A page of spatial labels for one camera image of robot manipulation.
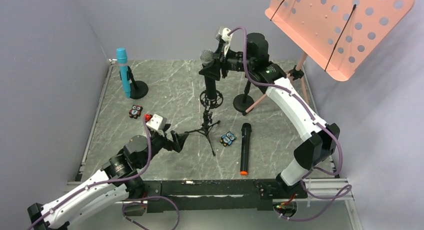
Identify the pink music stand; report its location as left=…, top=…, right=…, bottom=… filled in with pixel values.
left=246, top=0, right=416, bottom=115

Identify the blue toy microphone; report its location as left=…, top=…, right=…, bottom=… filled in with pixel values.
left=116, top=48, right=131, bottom=98

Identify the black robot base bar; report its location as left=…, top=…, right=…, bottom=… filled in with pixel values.
left=129, top=178, right=307, bottom=213

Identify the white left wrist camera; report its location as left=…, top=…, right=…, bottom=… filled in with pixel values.
left=143, top=114, right=168, bottom=134

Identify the black round-base phone stand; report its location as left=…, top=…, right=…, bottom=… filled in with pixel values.
left=232, top=81, right=255, bottom=114

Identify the black tripod shock mount stand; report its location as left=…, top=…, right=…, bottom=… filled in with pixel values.
left=185, top=90, right=224, bottom=157

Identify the black microphone silver head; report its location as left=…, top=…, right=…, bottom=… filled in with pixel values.
left=199, top=49, right=217, bottom=101

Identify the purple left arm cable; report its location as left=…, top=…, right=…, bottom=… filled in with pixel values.
left=28, top=117, right=153, bottom=230

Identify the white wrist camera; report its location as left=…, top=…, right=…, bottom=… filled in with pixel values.
left=215, top=26, right=233, bottom=57
left=143, top=114, right=168, bottom=134

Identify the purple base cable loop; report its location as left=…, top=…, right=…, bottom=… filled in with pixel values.
left=121, top=195, right=181, bottom=230

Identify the black microphone orange end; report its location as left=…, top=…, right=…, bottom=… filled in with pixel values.
left=239, top=122, right=252, bottom=176

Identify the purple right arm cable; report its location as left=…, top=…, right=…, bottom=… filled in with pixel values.
left=226, top=26, right=353, bottom=223

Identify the black round-base mic stand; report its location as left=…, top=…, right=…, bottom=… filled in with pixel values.
left=127, top=66, right=149, bottom=100

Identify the red brown owl toy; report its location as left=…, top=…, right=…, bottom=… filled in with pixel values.
left=128, top=104, right=143, bottom=119

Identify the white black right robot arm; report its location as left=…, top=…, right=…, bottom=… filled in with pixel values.
left=199, top=32, right=341, bottom=191

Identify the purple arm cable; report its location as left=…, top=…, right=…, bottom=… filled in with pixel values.
left=226, top=26, right=353, bottom=223
left=28, top=117, right=153, bottom=230

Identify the blue owl toy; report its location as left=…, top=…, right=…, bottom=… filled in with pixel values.
left=219, top=131, right=237, bottom=147

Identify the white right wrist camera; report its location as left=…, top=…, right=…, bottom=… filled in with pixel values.
left=215, top=26, right=233, bottom=57

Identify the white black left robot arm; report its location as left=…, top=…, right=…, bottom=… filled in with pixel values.
left=27, top=127, right=189, bottom=230

